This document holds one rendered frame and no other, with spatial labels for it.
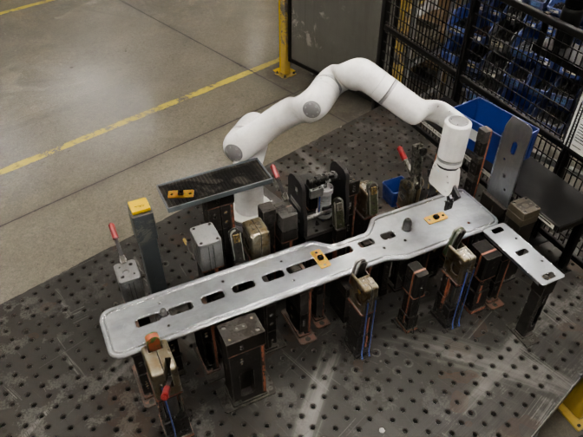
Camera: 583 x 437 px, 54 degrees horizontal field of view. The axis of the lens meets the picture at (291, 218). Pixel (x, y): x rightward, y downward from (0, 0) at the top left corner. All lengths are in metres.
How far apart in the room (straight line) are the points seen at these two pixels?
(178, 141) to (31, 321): 2.32
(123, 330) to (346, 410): 0.73
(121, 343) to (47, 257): 1.91
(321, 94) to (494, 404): 1.13
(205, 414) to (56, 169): 2.70
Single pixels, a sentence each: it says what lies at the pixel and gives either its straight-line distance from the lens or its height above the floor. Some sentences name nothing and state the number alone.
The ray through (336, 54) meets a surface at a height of 0.39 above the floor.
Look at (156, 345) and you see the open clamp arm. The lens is 1.62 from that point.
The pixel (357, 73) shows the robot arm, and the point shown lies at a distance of 1.81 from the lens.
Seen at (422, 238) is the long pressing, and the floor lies 1.00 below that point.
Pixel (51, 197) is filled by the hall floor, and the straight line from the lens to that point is 4.01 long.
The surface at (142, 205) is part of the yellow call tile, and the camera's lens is 1.89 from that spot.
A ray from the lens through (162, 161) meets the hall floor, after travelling 4.11.
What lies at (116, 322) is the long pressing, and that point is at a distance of 1.78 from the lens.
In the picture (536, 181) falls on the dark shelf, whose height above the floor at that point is 1.03.
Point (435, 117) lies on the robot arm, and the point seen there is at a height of 1.36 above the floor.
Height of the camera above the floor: 2.33
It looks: 41 degrees down
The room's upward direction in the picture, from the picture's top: straight up
